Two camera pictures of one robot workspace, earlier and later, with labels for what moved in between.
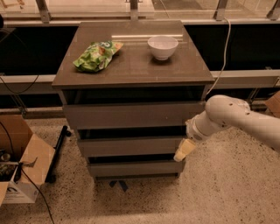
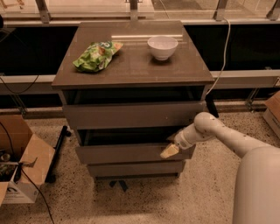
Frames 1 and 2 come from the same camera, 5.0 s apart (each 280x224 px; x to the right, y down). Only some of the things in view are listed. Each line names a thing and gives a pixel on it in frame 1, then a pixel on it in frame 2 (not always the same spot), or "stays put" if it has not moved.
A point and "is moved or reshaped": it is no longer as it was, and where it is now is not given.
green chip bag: (97, 55) stays put
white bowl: (163, 47) stays put
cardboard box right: (273, 103) stays put
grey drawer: (128, 145) is moved or reshaped
